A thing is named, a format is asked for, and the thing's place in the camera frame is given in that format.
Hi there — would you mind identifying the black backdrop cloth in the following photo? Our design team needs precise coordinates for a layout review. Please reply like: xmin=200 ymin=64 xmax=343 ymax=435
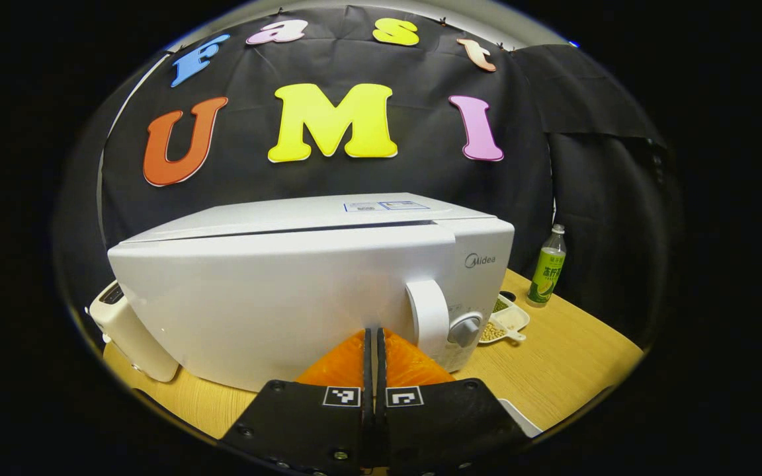
xmin=57 ymin=5 xmax=676 ymax=344

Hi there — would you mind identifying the green label drink bottle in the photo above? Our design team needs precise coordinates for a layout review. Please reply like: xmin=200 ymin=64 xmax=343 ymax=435
xmin=525 ymin=224 xmax=567 ymax=308

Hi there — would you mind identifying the white plastic tray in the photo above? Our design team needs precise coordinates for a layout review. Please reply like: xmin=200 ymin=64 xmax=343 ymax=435
xmin=499 ymin=398 xmax=544 ymax=439

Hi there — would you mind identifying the white microwave oven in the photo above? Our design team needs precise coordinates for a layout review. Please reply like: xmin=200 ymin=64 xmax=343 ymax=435
xmin=107 ymin=192 xmax=516 ymax=393

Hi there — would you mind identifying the white divided dish with beans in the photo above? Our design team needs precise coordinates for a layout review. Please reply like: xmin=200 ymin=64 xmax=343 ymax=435
xmin=478 ymin=294 xmax=532 ymax=345

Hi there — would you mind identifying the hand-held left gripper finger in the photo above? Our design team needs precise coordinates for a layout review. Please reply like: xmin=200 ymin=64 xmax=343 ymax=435
xmin=376 ymin=327 xmax=529 ymax=476
xmin=219 ymin=327 xmax=373 ymax=476

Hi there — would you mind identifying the white toaster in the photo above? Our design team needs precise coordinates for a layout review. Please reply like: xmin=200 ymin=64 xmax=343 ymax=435
xmin=89 ymin=280 xmax=181 ymax=383

